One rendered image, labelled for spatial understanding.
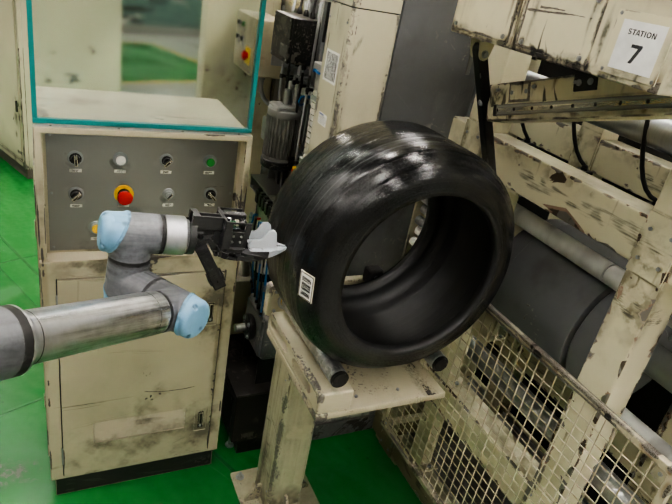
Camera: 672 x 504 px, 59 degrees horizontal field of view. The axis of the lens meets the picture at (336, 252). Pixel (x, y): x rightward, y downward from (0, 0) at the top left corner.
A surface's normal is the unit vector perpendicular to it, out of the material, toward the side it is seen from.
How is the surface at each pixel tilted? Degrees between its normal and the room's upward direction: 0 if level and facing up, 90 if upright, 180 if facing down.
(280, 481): 90
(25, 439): 0
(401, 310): 28
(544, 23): 90
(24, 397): 0
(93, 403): 90
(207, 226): 90
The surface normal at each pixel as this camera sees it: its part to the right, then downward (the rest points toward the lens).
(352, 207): -0.15, -0.07
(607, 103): -0.90, 0.04
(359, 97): 0.41, 0.47
